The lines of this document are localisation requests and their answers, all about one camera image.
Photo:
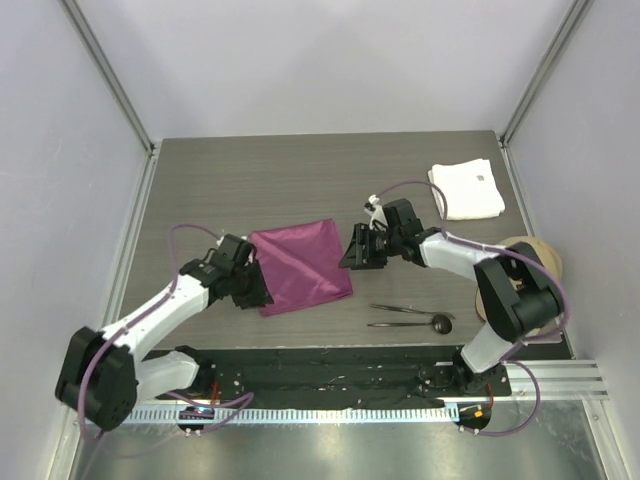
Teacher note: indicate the slotted cable duct strip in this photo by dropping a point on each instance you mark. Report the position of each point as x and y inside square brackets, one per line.
[187, 415]

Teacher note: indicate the dark metal fork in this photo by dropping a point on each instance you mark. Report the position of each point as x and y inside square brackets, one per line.
[411, 310]

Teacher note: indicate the white folded towel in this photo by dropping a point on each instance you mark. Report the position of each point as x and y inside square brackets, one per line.
[470, 191]

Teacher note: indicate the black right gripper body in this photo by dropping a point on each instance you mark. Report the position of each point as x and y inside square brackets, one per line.
[379, 245]

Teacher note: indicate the aluminium frame post right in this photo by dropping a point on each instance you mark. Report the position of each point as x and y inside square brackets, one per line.
[569, 25]

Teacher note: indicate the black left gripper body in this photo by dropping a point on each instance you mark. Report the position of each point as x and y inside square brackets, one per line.
[248, 288]

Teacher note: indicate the aluminium front rail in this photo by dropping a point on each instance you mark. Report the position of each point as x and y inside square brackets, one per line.
[566, 381]

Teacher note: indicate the tan baseball cap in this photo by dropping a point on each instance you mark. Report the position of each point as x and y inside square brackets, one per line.
[550, 260]

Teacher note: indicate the aluminium frame post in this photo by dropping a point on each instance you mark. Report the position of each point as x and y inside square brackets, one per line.
[569, 25]
[88, 38]

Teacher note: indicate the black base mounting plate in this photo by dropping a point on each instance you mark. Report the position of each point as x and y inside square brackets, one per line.
[337, 378]

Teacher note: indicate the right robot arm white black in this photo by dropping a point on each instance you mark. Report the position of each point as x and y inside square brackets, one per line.
[518, 294]

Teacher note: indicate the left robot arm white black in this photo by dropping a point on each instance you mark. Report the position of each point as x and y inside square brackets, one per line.
[106, 373]

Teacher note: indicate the dark metal spoon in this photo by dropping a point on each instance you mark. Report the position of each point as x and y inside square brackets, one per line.
[440, 323]

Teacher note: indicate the magenta cloth napkin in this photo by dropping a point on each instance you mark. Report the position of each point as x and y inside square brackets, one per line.
[300, 266]

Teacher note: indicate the aluminium frame post left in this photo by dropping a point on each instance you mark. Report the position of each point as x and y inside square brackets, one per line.
[88, 38]

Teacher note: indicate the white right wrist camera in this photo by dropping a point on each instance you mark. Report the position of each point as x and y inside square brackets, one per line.
[377, 218]

